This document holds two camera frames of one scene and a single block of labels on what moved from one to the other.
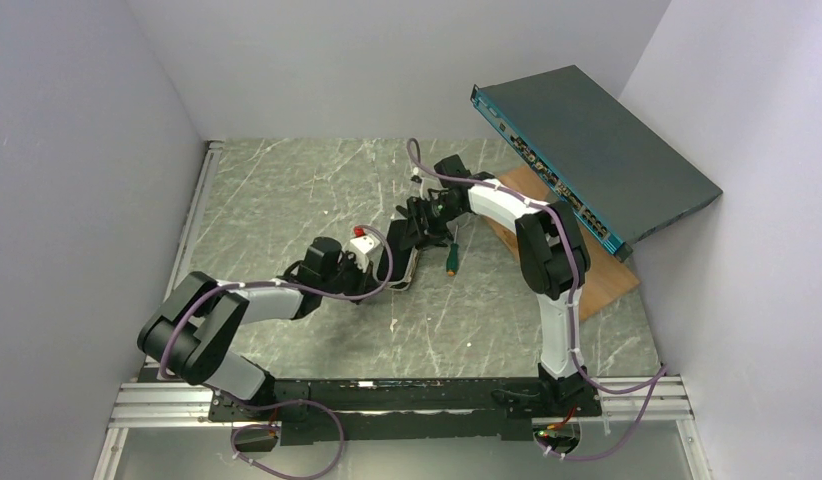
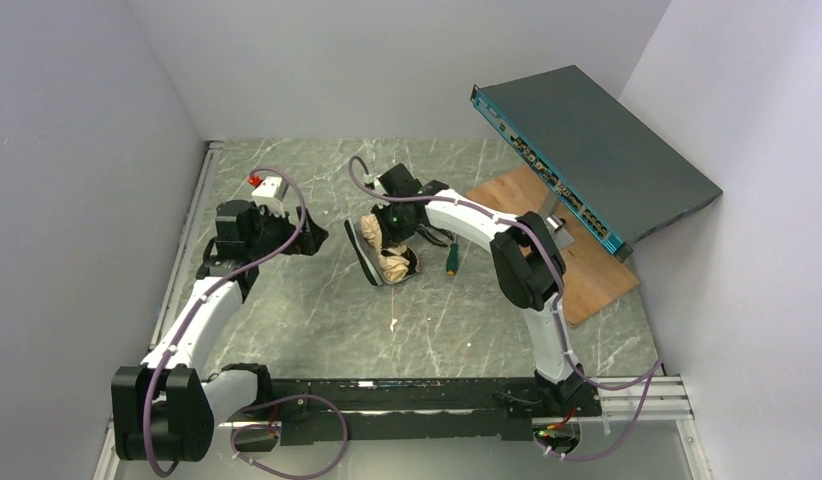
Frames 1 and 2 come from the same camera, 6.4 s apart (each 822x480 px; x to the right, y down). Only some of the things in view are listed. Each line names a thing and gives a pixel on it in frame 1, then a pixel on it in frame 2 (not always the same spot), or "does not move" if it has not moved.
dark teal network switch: [620, 178] does not move
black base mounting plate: [404, 411] does not move
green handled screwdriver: [453, 256] does not move
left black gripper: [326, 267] → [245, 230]
